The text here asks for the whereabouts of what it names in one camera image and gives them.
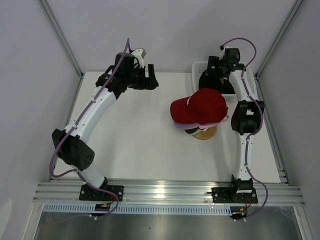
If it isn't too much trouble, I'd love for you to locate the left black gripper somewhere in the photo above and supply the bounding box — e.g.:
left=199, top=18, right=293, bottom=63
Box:
left=125, top=64, right=158, bottom=90

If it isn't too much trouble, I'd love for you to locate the black gold-logo cap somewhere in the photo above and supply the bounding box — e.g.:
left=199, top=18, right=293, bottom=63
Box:
left=198, top=70, right=235, bottom=95

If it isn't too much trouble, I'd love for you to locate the red baseball cap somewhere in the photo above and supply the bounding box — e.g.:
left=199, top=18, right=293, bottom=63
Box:
left=170, top=87, right=228, bottom=126

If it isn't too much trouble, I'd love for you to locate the purple LA baseball cap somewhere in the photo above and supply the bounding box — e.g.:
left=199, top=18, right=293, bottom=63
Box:
left=173, top=121, right=199, bottom=130

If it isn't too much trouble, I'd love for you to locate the pink baseball cap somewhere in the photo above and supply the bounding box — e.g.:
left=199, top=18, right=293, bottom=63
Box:
left=198, top=115, right=229, bottom=130

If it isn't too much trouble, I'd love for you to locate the white NY baseball cap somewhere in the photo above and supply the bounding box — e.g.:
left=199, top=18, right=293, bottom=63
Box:
left=190, top=128, right=208, bottom=136

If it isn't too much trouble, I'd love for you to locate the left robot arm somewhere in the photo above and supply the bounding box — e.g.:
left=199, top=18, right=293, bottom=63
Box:
left=52, top=48, right=159, bottom=201

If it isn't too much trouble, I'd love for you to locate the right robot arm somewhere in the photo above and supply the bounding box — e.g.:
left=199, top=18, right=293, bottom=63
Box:
left=206, top=45, right=265, bottom=203

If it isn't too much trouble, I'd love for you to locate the white plastic basket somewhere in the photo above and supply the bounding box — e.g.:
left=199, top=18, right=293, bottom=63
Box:
left=191, top=60, right=258, bottom=102

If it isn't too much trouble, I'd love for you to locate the wooden hat stand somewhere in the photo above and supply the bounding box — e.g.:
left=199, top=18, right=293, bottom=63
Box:
left=193, top=126, right=218, bottom=140

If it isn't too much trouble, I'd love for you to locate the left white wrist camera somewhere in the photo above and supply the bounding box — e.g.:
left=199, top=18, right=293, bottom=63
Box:
left=129, top=48, right=146, bottom=68

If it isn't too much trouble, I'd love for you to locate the right aluminium corner post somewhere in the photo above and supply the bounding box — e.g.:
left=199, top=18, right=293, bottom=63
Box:
left=255, top=0, right=306, bottom=81

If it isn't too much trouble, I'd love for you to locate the aluminium corner post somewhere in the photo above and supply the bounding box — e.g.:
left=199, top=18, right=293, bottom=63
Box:
left=255, top=0, right=306, bottom=81
left=37, top=0, right=84, bottom=79

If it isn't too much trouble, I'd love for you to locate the aluminium mounting rail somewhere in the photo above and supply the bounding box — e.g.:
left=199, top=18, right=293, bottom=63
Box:
left=33, top=178, right=306, bottom=207

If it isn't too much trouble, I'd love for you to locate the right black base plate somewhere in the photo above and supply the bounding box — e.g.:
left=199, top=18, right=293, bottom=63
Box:
left=206, top=187, right=258, bottom=204

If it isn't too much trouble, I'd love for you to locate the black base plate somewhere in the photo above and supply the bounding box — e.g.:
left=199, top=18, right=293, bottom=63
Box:
left=78, top=184, right=125, bottom=202
left=206, top=187, right=258, bottom=204

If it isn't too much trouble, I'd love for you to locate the left aluminium corner post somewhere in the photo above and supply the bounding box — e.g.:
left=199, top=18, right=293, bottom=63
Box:
left=37, top=0, right=84, bottom=79

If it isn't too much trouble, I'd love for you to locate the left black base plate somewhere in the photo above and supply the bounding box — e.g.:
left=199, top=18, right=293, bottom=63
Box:
left=78, top=184, right=125, bottom=202

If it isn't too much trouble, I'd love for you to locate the white slotted cable duct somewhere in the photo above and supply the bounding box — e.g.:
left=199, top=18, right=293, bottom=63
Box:
left=43, top=202, right=247, bottom=216

